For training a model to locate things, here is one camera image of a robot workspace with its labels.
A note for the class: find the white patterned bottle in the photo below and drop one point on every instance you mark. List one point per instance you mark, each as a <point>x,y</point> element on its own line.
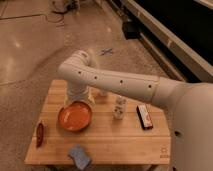
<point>119,107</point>

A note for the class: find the wooden table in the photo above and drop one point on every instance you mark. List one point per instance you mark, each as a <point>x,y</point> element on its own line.
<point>106,140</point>

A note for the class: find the black and red box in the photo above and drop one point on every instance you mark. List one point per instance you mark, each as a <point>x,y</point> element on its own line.
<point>144,117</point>

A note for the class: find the white machine base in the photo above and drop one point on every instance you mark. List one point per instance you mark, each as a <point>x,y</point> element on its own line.
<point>63,6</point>

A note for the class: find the orange ceramic bowl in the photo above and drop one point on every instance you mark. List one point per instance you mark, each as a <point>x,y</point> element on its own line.
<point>75,116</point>

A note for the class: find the clear plastic cup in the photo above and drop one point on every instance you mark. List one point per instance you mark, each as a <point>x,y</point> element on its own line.
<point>103,93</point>

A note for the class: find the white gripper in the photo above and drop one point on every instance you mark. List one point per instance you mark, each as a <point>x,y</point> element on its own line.
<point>90,98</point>

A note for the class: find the black box on floor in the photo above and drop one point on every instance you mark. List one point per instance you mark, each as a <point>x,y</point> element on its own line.
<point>130,30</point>

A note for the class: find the blue sponge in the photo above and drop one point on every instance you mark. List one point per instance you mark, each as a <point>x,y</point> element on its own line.
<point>79,156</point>

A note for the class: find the long counter rail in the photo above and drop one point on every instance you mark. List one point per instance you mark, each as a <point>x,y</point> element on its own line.
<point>179,33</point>

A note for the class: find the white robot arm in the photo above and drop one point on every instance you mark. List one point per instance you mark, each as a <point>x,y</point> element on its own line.
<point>190,104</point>

